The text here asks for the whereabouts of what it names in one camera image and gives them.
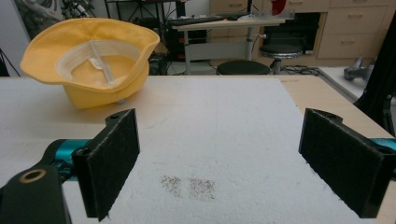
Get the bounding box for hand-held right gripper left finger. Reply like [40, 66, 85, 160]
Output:
[72, 107, 141, 222]

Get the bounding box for black keyboard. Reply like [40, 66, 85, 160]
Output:
[167, 16, 224, 27]

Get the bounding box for light wooden drawer cabinet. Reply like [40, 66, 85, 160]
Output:
[208, 0, 396, 61]

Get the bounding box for black stand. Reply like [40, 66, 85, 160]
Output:
[354, 17, 396, 138]

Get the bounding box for red object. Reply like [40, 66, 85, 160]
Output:
[271, 0, 288, 16]

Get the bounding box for black round stool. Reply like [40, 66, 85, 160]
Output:
[259, 43, 304, 76]
[216, 60, 272, 76]

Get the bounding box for grey hand-held device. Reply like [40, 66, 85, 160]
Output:
[343, 56, 375, 82]

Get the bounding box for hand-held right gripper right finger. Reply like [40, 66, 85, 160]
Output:
[298, 107, 396, 219]

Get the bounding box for black floor cables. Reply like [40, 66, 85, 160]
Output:
[279, 64, 322, 77]

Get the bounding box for yellow bucket hat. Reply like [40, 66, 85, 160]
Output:
[20, 17, 161, 110]

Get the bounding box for dark wall poster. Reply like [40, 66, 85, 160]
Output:
[13, 0, 64, 41]

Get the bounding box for black metal rack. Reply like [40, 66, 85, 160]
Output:
[104, 0, 207, 63]

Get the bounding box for white height-adjustable desk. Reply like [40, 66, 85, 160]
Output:
[171, 16, 288, 76]

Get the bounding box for black tripod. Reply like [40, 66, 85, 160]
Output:
[0, 48, 21, 77]

